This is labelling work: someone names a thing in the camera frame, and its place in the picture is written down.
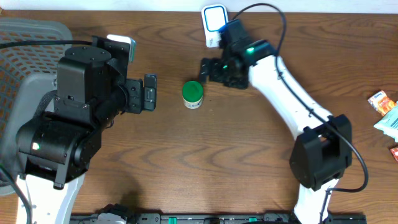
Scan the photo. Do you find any green lid jar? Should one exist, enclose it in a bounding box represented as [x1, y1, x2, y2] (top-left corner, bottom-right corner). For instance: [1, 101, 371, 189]
[182, 81, 203, 110]

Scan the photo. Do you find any orange tissue pack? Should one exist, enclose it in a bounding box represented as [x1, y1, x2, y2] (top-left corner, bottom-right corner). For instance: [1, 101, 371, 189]
[368, 90, 397, 116]

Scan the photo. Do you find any teal wet wipes pack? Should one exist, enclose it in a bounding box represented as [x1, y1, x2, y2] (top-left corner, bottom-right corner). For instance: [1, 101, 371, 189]
[374, 103, 397, 142]

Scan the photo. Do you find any orange candy bar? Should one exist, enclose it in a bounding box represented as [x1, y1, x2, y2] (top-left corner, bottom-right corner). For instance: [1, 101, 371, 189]
[390, 147, 398, 162]

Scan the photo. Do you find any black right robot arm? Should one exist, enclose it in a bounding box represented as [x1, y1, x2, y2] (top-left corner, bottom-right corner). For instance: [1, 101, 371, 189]
[200, 19, 352, 223]

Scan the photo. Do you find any white barcode scanner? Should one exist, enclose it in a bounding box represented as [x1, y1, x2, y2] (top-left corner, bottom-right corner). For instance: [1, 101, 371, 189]
[201, 4, 229, 48]

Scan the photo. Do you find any dark grey plastic basket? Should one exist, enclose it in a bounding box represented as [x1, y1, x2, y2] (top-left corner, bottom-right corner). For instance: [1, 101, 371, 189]
[0, 17, 74, 197]

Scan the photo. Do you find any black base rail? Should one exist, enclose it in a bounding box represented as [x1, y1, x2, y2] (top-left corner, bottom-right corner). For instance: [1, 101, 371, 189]
[70, 212, 368, 224]

